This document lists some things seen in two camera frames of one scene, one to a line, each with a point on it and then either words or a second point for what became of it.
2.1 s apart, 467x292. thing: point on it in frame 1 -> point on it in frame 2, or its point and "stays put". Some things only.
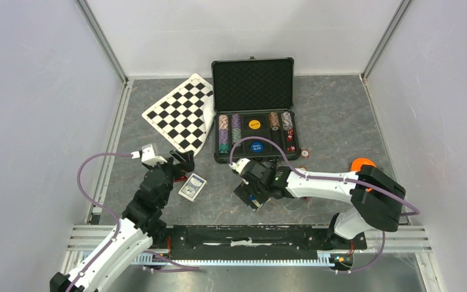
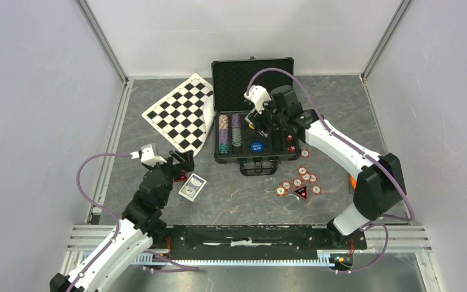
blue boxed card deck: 255,201 -> 256,121
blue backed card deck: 193,187 stays put
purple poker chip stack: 236,120 stays put
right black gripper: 244,190 -> 267,105
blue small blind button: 256,146 stays put
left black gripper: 186,163 stays put
